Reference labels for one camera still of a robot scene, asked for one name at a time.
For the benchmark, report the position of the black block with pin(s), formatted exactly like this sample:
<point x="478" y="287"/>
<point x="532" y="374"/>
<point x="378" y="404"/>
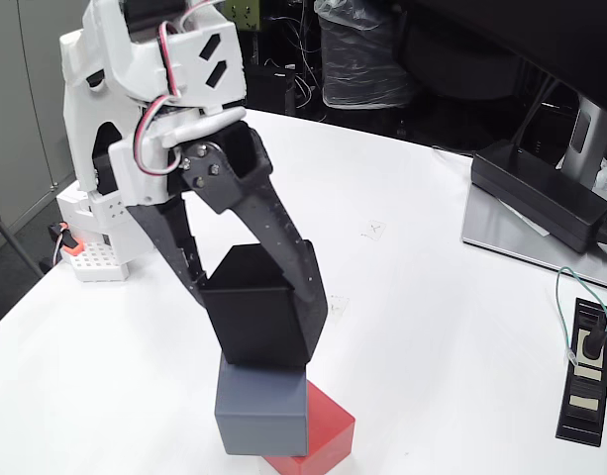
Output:
<point x="253" y="326"/>

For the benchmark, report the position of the grey block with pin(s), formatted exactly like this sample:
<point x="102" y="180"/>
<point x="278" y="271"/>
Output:
<point x="261" y="415"/>

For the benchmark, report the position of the white perforated table clamp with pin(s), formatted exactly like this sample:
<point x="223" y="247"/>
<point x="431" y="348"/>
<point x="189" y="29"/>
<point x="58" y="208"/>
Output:
<point x="97" y="264"/>

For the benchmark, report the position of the clear tape with X mark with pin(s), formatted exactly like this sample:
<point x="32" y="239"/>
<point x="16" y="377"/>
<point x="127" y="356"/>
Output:
<point x="374" y="230"/>

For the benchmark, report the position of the clear tape with scribble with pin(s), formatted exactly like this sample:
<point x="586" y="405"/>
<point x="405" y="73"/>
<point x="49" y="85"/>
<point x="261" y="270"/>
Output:
<point x="338" y="307"/>

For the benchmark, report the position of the black computer case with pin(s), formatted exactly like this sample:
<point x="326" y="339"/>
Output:
<point x="273" y="89"/>

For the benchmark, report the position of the plastic-wrapped black bin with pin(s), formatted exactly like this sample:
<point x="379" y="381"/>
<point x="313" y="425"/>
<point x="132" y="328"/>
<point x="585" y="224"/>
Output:
<point x="362" y="64"/>

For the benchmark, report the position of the green circuit board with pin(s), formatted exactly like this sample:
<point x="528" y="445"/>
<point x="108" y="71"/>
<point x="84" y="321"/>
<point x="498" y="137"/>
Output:
<point x="246" y="15"/>

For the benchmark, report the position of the red block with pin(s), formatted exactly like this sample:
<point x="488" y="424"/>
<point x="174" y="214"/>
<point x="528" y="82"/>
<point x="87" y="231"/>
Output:
<point x="333" y="425"/>

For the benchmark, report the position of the white paper sheet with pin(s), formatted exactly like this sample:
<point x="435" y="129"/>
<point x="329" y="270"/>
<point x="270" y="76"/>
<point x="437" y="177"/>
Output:
<point x="531" y="225"/>

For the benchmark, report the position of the black power adapter brick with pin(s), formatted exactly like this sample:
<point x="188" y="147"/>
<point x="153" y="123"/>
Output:
<point x="531" y="193"/>

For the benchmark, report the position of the silver monitor stand neck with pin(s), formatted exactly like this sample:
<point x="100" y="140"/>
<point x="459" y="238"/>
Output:
<point x="587" y="128"/>

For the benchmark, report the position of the black monitor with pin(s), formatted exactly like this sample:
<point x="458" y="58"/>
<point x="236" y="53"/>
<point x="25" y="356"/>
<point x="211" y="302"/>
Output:
<point x="555" y="39"/>

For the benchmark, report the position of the black power plug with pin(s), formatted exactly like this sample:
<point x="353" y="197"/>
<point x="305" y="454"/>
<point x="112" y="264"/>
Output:
<point x="591" y="344"/>

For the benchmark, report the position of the black power strip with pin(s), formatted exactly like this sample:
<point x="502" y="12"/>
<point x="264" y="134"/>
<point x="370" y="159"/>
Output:
<point x="580" y="415"/>

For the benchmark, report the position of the silver monitor base plate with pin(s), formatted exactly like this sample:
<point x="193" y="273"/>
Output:
<point x="491" y="232"/>

